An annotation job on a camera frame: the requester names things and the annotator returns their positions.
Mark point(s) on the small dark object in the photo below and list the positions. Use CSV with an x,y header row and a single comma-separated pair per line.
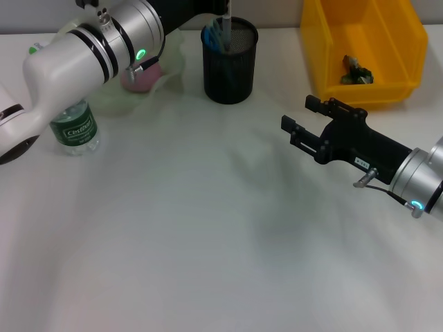
x,y
356,74

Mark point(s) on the pink peach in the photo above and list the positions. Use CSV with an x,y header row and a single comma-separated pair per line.
x,y
142,83

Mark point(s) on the silver ballpoint pen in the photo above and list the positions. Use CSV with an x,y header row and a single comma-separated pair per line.
x,y
226,31

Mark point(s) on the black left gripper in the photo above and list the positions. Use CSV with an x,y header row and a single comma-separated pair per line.
x,y
180,12

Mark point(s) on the clear water bottle green label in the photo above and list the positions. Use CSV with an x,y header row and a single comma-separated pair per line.
x,y
76,131

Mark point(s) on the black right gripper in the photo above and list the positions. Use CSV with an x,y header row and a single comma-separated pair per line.
x,y
360,141

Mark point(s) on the yellow plastic bin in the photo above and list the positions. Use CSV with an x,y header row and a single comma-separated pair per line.
x,y
380,93

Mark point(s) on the blue cyan scissors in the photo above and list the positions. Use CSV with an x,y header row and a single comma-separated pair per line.
x,y
212,36

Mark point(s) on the green glass fruit bowl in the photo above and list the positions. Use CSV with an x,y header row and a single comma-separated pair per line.
x,y
173,52

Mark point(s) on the black mesh pen cup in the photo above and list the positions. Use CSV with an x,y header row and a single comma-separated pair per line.
x,y
228,79

